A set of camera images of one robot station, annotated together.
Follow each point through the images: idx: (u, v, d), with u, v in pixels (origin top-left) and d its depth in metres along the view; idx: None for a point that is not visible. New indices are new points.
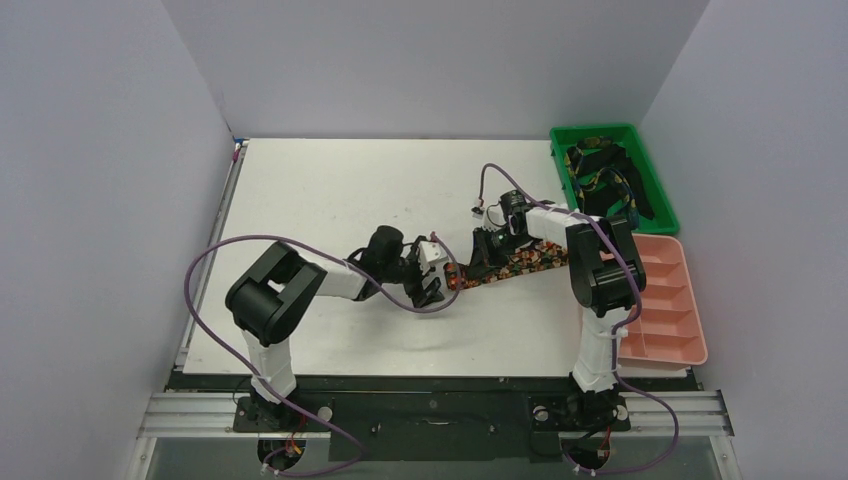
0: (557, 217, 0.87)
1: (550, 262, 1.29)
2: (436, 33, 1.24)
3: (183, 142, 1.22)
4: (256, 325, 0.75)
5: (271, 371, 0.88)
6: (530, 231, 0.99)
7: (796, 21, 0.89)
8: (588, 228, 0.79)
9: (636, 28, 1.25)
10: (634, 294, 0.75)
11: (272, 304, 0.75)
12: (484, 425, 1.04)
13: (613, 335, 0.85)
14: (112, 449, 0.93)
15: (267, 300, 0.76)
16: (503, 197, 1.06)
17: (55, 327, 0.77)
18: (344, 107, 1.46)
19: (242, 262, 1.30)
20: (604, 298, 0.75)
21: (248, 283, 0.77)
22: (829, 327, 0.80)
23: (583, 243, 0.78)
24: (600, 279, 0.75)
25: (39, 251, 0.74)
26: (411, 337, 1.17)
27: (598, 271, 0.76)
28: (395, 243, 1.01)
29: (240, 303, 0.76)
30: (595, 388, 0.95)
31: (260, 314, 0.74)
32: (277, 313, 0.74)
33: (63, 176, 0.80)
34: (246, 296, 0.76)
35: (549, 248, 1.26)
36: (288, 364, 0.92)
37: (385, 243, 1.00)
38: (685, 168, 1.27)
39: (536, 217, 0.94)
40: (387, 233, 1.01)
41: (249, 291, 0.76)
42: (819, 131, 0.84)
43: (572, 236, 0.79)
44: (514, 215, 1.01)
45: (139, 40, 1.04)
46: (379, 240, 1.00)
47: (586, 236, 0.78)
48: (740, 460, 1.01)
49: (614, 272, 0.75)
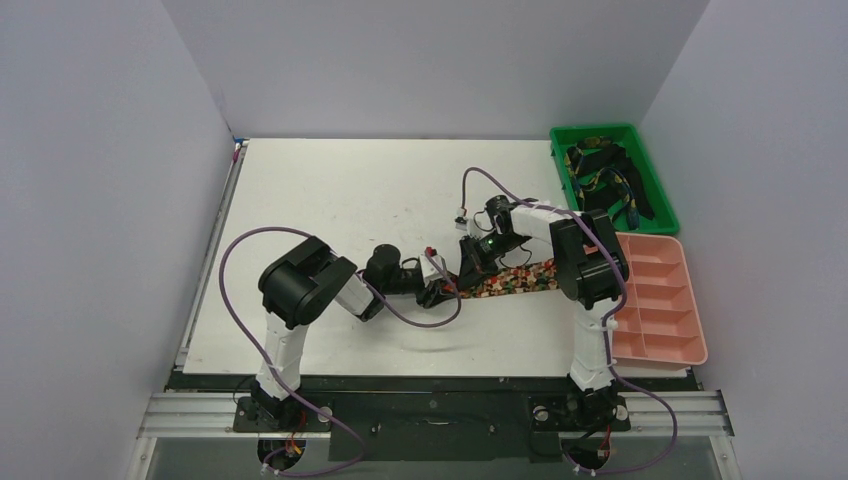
0: (539, 215, 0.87)
1: (546, 284, 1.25)
2: (437, 34, 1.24)
3: (183, 142, 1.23)
4: (286, 306, 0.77)
5: (284, 360, 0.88)
6: (516, 229, 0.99)
7: (796, 22, 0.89)
8: (571, 223, 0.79)
9: (636, 28, 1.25)
10: (619, 285, 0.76)
11: (303, 289, 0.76)
12: (485, 425, 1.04)
13: (603, 328, 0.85)
14: (112, 450, 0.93)
15: (299, 283, 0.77)
16: (489, 202, 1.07)
17: (56, 326, 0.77)
18: (344, 108, 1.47)
19: (241, 264, 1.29)
20: (591, 290, 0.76)
21: (282, 265, 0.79)
22: (830, 327, 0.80)
23: (567, 237, 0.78)
24: (586, 272, 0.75)
25: (39, 252, 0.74)
26: (412, 336, 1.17)
27: (584, 264, 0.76)
28: (391, 265, 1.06)
29: (272, 284, 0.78)
30: (593, 386, 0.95)
31: (291, 296, 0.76)
32: (308, 296, 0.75)
33: (63, 176, 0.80)
34: (279, 277, 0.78)
35: (547, 268, 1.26)
36: (297, 358, 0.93)
37: (381, 268, 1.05)
38: (686, 168, 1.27)
39: (521, 215, 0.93)
40: (383, 256, 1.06)
41: (285, 273, 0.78)
42: (818, 132, 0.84)
43: (555, 231, 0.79)
44: (499, 214, 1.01)
45: (138, 40, 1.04)
46: (375, 265, 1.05)
47: (569, 231, 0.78)
48: (740, 460, 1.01)
49: (599, 265, 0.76)
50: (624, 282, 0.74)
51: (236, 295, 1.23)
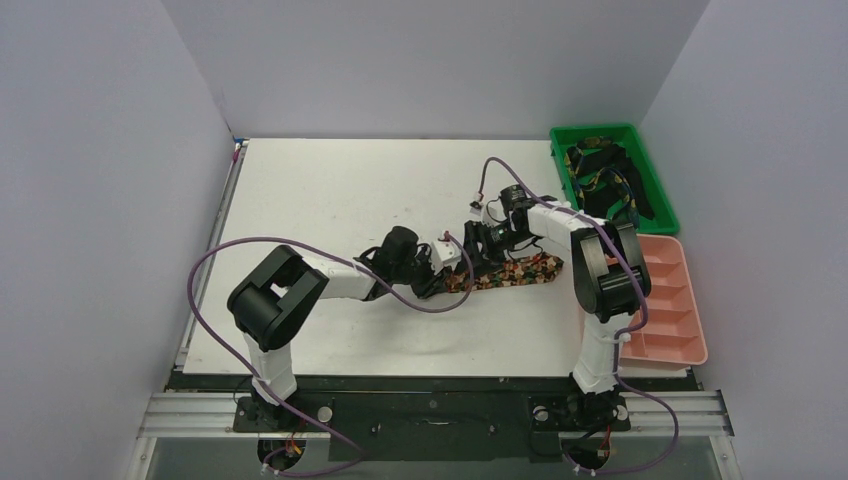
0: (561, 218, 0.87)
1: (533, 278, 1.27)
2: (437, 34, 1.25)
3: (182, 142, 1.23)
4: (256, 331, 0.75)
5: (269, 372, 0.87)
6: (531, 228, 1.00)
7: (796, 22, 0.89)
8: (594, 233, 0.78)
9: (635, 28, 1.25)
10: (639, 300, 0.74)
11: (270, 314, 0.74)
12: (485, 425, 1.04)
13: (616, 340, 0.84)
14: (112, 450, 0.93)
15: (268, 306, 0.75)
16: (504, 192, 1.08)
17: (56, 326, 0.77)
18: (344, 108, 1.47)
19: (241, 264, 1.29)
20: (608, 303, 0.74)
21: (249, 287, 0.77)
22: (830, 327, 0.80)
23: (587, 248, 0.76)
24: (605, 284, 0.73)
25: (38, 251, 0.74)
26: (412, 337, 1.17)
27: (604, 276, 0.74)
28: (409, 243, 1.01)
29: (241, 308, 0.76)
30: (596, 390, 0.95)
31: (259, 321, 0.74)
32: (276, 321, 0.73)
33: (63, 176, 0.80)
34: (247, 300, 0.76)
35: (535, 262, 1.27)
36: (288, 368, 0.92)
37: (400, 243, 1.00)
38: (686, 168, 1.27)
39: (538, 215, 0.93)
40: (402, 233, 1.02)
41: (252, 295, 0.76)
42: (817, 131, 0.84)
43: (577, 239, 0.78)
44: (515, 210, 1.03)
45: (138, 41, 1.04)
46: (395, 240, 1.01)
47: (591, 240, 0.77)
48: (740, 460, 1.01)
49: (619, 277, 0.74)
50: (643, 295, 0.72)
51: None
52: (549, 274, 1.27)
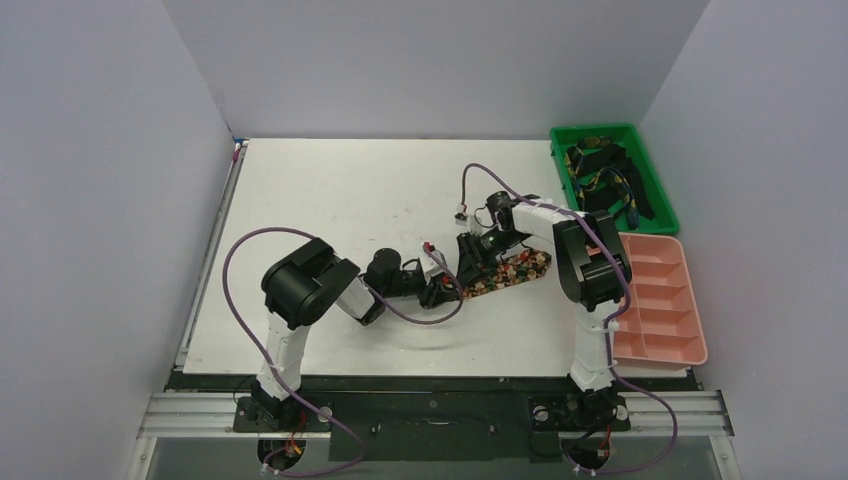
0: (542, 214, 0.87)
1: (526, 275, 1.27)
2: (436, 33, 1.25)
3: (182, 142, 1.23)
4: (287, 306, 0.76)
5: (284, 359, 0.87)
6: (517, 227, 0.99)
7: (796, 22, 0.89)
8: (575, 224, 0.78)
9: (636, 27, 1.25)
10: (622, 286, 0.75)
11: (306, 289, 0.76)
12: (485, 425, 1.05)
13: (605, 329, 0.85)
14: (112, 450, 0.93)
15: (301, 283, 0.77)
16: (490, 199, 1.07)
17: (56, 325, 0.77)
18: (345, 108, 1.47)
19: (242, 265, 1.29)
20: (592, 292, 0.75)
21: (285, 266, 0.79)
22: (831, 327, 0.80)
23: (569, 237, 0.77)
24: (588, 274, 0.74)
25: (39, 251, 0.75)
26: (411, 337, 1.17)
27: (585, 266, 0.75)
28: (391, 270, 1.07)
29: (275, 283, 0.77)
30: (594, 386, 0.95)
31: (292, 296, 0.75)
32: (312, 296, 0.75)
33: (64, 176, 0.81)
34: (282, 278, 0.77)
35: (524, 259, 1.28)
36: (297, 359, 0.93)
37: (381, 272, 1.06)
38: (686, 167, 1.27)
39: (522, 213, 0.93)
40: (383, 260, 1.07)
41: (286, 273, 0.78)
42: (819, 132, 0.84)
43: (558, 232, 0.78)
44: (500, 211, 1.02)
45: (138, 41, 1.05)
46: (376, 269, 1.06)
47: (572, 232, 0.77)
48: (739, 460, 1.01)
49: (601, 267, 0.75)
50: (626, 282, 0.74)
51: (235, 296, 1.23)
52: (540, 269, 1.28)
